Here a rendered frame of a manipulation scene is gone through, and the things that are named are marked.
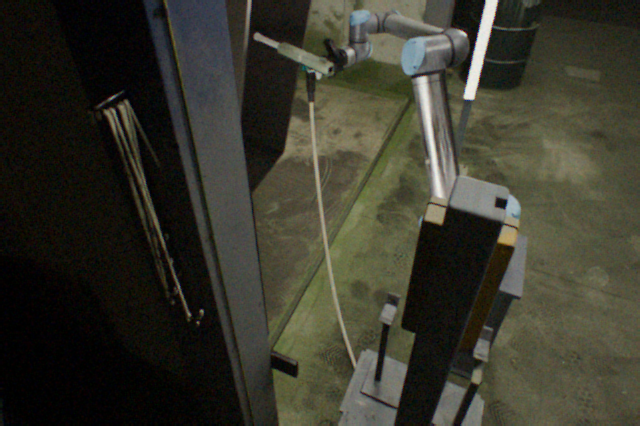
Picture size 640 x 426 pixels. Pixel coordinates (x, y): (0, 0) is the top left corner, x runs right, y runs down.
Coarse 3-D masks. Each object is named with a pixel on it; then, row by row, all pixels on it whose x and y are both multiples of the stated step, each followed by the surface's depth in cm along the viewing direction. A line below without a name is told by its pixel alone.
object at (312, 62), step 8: (256, 32) 203; (264, 40) 199; (280, 48) 190; (288, 48) 188; (296, 48) 187; (288, 56) 189; (296, 56) 185; (304, 56) 182; (312, 56) 181; (320, 56) 178; (312, 64) 179; (320, 64) 176; (328, 64) 175; (312, 72) 184; (320, 72) 179; (328, 72) 176; (312, 80) 187; (312, 88) 189; (312, 96) 192
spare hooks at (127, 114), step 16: (112, 96) 66; (96, 112) 67; (112, 112) 66; (128, 112) 68; (112, 128) 67; (128, 128) 69; (128, 176) 74; (144, 176) 77; (144, 192) 75; (144, 224) 82; (160, 240) 82; (160, 256) 89; (160, 272) 93; (176, 288) 94
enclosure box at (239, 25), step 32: (224, 0) 136; (256, 0) 200; (288, 0) 194; (288, 32) 204; (256, 64) 220; (288, 64) 214; (256, 96) 232; (288, 96) 225; (256, 128) 245; (256, 160) 239
